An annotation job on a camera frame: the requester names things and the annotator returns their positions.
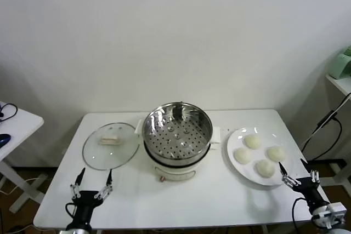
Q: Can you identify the white steamed baozi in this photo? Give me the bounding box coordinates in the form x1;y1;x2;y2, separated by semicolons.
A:
265;146;287;163
254;159;276;178
244;134;263;150
233;148;253;165

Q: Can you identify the thin black desk cable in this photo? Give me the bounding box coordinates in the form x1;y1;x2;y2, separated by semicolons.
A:
0;102;19;122

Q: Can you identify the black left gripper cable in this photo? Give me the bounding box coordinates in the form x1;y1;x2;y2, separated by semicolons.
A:
65;202;80;223

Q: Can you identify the white floor cable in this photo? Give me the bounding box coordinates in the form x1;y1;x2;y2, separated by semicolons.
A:
0;178;38;195

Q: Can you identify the round glass pot lid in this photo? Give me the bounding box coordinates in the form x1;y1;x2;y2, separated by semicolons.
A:
82;122;140;171

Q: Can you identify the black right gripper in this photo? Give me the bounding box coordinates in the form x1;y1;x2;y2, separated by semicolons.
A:
278;158;329;213

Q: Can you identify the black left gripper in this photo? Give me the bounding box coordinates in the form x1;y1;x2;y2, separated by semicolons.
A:
70;167;114;225

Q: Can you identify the white side table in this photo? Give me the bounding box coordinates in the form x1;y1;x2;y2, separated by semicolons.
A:
0;101;46;214

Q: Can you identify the white electric pot base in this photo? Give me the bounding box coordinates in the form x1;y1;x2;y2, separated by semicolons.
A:
142;135;218;183

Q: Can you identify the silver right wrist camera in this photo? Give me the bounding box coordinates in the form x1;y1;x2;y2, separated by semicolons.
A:
325;202;347;229

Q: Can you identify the blue computer mouse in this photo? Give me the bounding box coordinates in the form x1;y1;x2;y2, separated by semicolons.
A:
0;133;12;147

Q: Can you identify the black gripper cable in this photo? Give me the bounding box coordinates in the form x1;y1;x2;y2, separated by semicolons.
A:
291;197;305;230
65;202;80;223

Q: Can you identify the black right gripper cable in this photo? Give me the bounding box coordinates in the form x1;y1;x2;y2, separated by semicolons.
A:
291;197;305;230

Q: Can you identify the stainless steel steamer basket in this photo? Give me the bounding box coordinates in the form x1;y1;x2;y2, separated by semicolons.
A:
135;102;222;165

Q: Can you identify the white round plate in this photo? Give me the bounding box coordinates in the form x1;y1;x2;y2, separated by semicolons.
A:
226;127;295;186

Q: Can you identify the mint green appliance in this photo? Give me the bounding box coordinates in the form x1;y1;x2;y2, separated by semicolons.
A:
327;44;351;80

